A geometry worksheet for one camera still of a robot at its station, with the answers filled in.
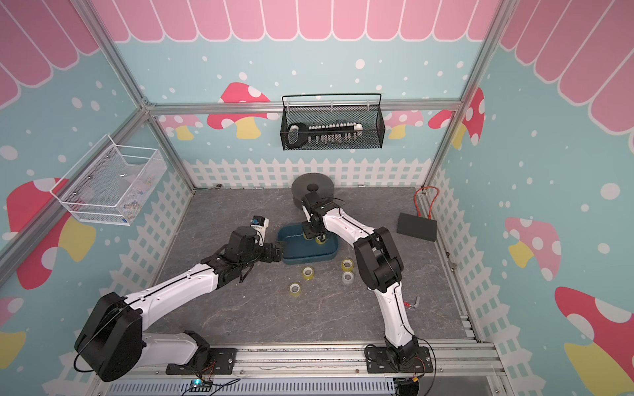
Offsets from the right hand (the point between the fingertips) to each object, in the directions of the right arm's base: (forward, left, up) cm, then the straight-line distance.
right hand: (312, 229), depth 99 cm
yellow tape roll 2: (-17, +2, -5) cm, 18 cm away
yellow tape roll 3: (-23, +6, -5) cm, 24 cm away
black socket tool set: (+21, +4, +30) cm, 37 cm away
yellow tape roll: (-14, -14, -5) cm, 20 cm away
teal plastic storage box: (-6, +7, -6) cm, 11 cm away
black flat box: (+5, -45, -6) cm, 46 cm away
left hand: (-12, +12, +7) cm, 18 cm away
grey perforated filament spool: (+26, +3, +1) cm, 26 cm away
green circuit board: (-51, +33, -7) cm, 61 cm away
